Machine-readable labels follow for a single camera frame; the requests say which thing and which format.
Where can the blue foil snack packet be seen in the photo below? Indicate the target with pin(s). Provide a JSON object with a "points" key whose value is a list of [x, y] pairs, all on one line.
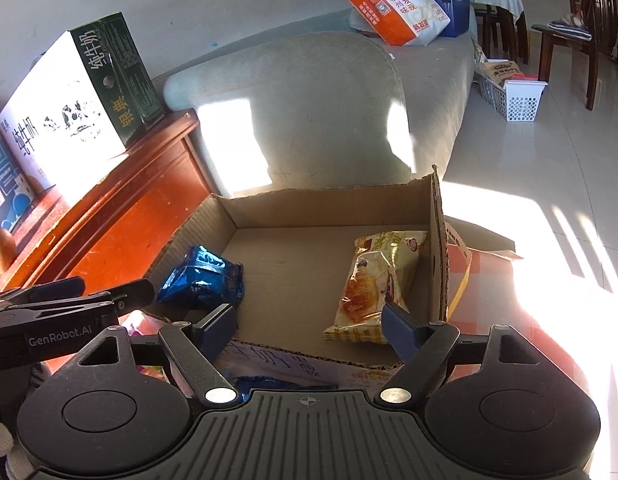
{"points": [[199, 275], [259, 384]]}

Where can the blue bag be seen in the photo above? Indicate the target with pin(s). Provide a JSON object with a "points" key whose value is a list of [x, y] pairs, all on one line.
{"points": [[456, 15]]}

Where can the striped seat cushion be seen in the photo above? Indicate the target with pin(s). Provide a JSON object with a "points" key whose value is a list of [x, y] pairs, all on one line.
{"points": [[571, 25]]}

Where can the yellow packet in basket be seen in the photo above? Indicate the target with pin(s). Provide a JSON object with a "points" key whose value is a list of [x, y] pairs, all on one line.
{"points": [[501, 71]]}

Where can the red wooden cabinet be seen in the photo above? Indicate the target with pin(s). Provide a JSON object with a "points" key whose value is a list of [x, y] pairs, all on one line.
{"points": [[114, 210]]}

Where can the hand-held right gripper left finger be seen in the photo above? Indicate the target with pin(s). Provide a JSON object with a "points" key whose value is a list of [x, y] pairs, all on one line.
{"points": [[216, 327]]}

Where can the cardboard box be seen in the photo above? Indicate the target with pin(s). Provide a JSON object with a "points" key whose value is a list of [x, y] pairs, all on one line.
{"points": [[289, 270]]}

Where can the grey sofa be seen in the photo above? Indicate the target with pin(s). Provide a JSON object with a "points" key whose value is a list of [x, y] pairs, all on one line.
{"points": [[314, 100]]}

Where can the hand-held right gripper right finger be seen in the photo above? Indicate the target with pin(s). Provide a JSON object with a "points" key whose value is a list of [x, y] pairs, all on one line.
{"points": [[399, 332]]}

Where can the white and green milk carton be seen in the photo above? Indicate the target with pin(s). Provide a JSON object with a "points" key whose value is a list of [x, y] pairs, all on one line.
{"points": [[64, 100]]}

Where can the orange and white shopping bag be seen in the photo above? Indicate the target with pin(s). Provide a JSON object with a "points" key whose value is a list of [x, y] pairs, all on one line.
{"points": [[394, 5]]}

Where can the dark wooden chair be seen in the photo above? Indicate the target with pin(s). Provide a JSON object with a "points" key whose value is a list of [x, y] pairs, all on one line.
{"points": [[584, 45], [499, 35]]}

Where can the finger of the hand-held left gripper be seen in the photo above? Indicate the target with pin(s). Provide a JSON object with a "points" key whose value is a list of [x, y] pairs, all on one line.
{"points": [[131, 296], [49, 290]]}

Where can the yellow bread packet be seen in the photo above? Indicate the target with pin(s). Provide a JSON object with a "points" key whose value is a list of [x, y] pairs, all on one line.
{"points": [[374, 270]]}

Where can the blue printed carton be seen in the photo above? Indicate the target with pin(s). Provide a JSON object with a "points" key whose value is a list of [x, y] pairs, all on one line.
{"points": [[4, 170]]}

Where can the white plastic basket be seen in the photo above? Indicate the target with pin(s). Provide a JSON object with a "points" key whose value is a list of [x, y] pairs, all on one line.
{"points": [[519, 100]]}

